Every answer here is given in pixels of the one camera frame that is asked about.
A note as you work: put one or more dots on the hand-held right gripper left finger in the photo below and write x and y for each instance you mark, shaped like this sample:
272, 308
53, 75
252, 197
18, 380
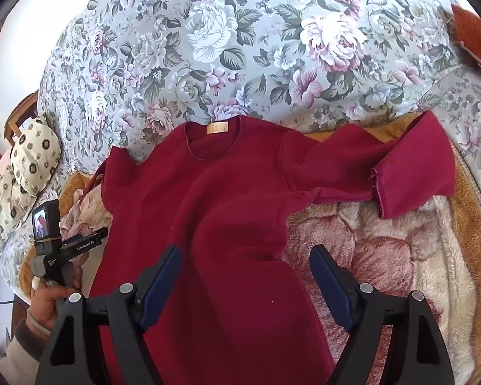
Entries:
160, 282

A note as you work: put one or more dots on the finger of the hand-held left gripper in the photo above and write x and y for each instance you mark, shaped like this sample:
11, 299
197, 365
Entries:
92, 240

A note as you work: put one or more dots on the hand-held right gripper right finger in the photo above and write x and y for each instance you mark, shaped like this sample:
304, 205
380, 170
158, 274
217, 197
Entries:
329, 284

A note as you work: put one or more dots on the dark red sweater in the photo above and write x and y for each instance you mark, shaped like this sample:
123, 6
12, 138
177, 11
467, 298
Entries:
224, 208

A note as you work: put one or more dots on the person's left hand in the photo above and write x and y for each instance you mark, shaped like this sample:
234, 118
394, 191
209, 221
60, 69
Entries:
46, 302

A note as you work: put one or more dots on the fluffy orange pink blanket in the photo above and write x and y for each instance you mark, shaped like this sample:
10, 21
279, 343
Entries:
405, 248

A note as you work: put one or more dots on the cream medallion print pillow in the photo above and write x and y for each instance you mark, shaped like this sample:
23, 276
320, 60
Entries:
28, 160

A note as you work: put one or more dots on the wooden chair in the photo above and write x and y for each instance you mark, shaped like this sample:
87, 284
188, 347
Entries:
24, 106

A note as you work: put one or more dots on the floral quilt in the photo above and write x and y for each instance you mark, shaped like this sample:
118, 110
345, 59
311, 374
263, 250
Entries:
224, 48

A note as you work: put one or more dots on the orange woven cloth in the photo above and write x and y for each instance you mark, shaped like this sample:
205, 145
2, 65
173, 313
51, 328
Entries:
473, 28

